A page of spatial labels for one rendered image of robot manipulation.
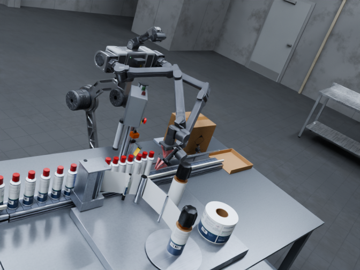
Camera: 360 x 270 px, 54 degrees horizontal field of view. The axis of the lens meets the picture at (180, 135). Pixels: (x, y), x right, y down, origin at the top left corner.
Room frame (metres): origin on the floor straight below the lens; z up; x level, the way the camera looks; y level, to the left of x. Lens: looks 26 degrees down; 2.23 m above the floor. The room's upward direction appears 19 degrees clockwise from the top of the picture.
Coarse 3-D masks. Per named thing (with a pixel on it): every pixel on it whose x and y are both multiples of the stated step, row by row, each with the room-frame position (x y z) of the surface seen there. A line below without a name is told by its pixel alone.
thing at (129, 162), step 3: (129, 156) 1.84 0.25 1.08; (132, 156) 1.85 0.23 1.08; (129, 159) 1.84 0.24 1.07; (132, 159) 1.85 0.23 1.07; (126, 162) 1.84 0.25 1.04; (129, 162) 1.84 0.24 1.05; (132, 162) 1.85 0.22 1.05; (126, 165) 1.83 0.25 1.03; (129, 165) 1.83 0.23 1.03; (132, 165) 1.85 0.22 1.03; (126, 168) 1.83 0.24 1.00; (129, 168) 1.84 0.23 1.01; (126, 171) 1.83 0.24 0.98; (129, 171) 1.84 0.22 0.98
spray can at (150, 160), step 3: (150, 153) 1.97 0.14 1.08; (153, 153) 1.98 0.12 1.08; (147, 156) 1.98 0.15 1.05; (150, 156) 1.97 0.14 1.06; (147, 159) 1.96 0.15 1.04; (150, 159) 1.96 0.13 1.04; (153, 159) 1.98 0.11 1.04; (147, 162) 1.96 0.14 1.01; (150, 162) 1.96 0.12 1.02; (147, 165) 1.96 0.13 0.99; (150, 165) 1.97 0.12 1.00; (147, 168) 1.96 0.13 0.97; (150, 168) 1.97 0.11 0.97; (144, 171) 1.96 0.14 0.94; (147, 171) 1.96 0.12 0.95; (144, 174) 1.96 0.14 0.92; (147, 174) 1.97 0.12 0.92
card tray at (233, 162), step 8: (216, 152) 2.74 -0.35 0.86; (224, 152) 2.83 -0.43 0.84; (232, 152) 2.88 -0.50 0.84; (224, 160) 2.69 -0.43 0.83; (232, 160) 2.74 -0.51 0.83; (240, 160) 2.79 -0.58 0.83; (224, 168) 2.56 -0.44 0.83; (232, 168) 2.60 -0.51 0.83; (240, 168) 2.59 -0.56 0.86; (248, 168) 2.69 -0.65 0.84
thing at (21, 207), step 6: (198, 162) 2.42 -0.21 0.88; (204, 162) 2.46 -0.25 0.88; (168, 168) 2.20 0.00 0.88; (174, 168) 2.22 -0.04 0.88; (198, 168) 2.34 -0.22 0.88; (150, 174) 2.05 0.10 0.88; (174, 174) 2.15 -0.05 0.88; (36, 198) 1.46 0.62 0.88; (48, 198) 1.49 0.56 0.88; (60, 198) 1.52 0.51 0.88; (66, 198) 1.54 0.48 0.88; (6, 204) 1.35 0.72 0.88; (18, 204) 1.38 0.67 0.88; (36, 204) 1.42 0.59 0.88; (42, 204) 1.44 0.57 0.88; (48, 204) 1.45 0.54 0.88; (6, 210) 1.32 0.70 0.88; (12, 210) 1.33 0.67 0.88; (18, 210) 1.34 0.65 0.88; (24, 210) 1.36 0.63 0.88
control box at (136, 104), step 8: (136, 88) 1.95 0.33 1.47; (136, 96) 1.84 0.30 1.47; (144, 96) 1.88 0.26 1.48; (128, 104) 1.83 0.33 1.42; (136, 104) 1.84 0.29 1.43; (144, 104) 1.85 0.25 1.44; (128, 112) 1.83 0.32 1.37; (136, 112) 1.84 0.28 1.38; (128, 120) 1.83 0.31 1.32; (136, 120) 1.84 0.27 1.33
